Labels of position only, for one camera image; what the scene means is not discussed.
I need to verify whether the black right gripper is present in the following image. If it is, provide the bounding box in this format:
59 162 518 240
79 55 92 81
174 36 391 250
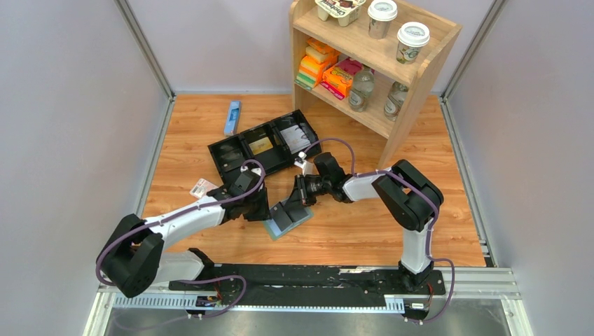
283 174 331 211

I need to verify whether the teal leather card holder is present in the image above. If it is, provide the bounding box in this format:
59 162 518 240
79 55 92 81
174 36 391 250
263 200 314 241

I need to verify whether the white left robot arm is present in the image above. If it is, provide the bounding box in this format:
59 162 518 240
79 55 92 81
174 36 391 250
95 168 270 298

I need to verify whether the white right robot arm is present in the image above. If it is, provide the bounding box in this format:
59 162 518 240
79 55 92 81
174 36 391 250
280 153 444 293

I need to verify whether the silver VIP card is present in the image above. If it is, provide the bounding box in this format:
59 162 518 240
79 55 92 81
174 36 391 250
280 125 311 154

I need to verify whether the gold card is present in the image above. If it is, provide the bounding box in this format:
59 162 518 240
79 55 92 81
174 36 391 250
249 137 274 155

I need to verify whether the black three-compartment tray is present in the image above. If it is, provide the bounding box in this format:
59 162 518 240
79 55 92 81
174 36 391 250
208 109 322 183

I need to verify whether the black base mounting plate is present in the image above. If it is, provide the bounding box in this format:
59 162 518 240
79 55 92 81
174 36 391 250
168 264 446 308

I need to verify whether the blue rectangular box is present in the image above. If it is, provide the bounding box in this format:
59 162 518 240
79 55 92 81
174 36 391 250
223 100 241 137

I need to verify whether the orange snack box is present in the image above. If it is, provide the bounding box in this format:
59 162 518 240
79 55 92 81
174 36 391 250
320 57 363 100

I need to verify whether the glass bottle left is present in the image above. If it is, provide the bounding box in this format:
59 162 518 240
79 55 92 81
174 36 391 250
348 65 375 112

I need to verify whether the glass bottle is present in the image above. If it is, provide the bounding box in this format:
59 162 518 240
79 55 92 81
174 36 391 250
348 65 375 112
384 81 408 121

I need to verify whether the wooden shelf unit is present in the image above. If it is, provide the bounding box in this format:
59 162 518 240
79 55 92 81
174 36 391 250
288 0 463 174

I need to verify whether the glass bottle right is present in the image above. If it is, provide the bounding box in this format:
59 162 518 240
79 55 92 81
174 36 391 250
384 81 408 121

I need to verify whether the stacked colourful sponges pack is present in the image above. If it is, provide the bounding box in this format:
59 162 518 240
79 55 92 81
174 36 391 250
295 38 340 90

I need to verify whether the chocolate pudding cup pack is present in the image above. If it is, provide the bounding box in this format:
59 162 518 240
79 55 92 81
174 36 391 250
315 0 366 27

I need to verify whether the paper coffee cup right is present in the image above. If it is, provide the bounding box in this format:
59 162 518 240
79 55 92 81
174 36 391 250
396 22 430 64

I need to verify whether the paper coffee cup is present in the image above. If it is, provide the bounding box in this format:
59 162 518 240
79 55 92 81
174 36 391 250
396 22 430 64
368 0 398 39

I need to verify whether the paper coffee cup left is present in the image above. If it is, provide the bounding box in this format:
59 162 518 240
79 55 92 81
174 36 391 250
368 0 398 39

